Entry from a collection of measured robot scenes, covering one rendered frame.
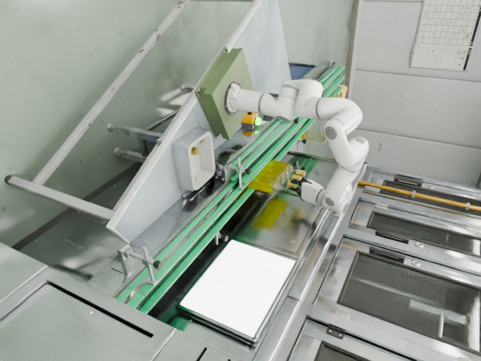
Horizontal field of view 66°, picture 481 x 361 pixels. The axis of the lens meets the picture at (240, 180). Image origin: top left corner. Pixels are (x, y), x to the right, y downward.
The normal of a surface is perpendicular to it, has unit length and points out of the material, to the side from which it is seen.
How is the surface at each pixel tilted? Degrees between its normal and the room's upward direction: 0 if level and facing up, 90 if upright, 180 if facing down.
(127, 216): 0
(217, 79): 90
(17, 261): 90
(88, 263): 90
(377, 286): 90
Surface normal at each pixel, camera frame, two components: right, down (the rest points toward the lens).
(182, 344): -0.05, -0.84
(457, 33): -0.47, 0.50
